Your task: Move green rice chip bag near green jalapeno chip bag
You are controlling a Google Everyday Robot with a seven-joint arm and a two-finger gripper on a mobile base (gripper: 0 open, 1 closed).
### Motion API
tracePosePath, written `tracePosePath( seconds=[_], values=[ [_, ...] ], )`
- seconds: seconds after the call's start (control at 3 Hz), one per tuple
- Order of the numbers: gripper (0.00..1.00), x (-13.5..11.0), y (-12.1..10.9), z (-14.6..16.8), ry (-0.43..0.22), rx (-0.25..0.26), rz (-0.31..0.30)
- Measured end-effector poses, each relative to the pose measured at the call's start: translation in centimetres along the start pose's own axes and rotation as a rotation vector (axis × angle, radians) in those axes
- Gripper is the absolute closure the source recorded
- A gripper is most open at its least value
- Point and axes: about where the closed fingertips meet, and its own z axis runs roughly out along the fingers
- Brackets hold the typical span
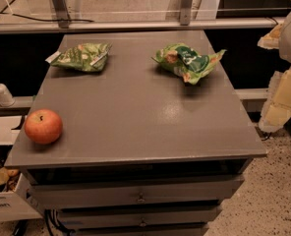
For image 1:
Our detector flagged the green jalapeno chip bag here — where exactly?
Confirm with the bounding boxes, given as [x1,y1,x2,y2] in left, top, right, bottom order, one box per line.
[46,43,112,73]

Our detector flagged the red apple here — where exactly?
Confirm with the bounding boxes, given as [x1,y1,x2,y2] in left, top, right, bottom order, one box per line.
[25,109,63,145]

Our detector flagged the white pump bottle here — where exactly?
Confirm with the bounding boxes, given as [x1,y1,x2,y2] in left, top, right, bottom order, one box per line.
[0,83,15,107]

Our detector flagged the white cardboard box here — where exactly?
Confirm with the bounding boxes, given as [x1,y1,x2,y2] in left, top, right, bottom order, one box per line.
[0,116,42,222]

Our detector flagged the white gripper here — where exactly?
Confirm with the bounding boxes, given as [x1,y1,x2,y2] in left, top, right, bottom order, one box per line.
[258,12,291,133]

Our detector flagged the green rice chip bag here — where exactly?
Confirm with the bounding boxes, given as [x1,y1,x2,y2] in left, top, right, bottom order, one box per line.
[153,43,226,85]

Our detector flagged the grey drawer cabinet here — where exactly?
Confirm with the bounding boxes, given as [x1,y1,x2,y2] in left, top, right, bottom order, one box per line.
[6,30,265,236]

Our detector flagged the black cable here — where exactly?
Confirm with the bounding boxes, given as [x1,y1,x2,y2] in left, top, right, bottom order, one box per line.
[0,0,95,24]

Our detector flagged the metal frame rail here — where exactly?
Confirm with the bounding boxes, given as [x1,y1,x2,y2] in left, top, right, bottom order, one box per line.
[0,17,285,34]

